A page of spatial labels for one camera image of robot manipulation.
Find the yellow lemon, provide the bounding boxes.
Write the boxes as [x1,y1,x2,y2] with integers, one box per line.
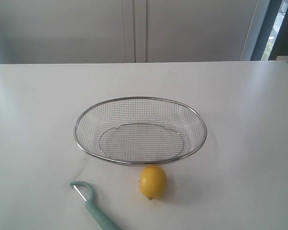
[139,165,168,200]

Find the teal handled peeler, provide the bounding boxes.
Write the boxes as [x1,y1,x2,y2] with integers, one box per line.
[70,181,121,230]

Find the oval steel mesh basket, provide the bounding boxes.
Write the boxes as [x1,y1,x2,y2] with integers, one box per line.
[73,96,207,166]

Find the white cabinet doors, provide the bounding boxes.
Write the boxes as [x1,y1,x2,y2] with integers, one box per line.
[0,0,268,64]

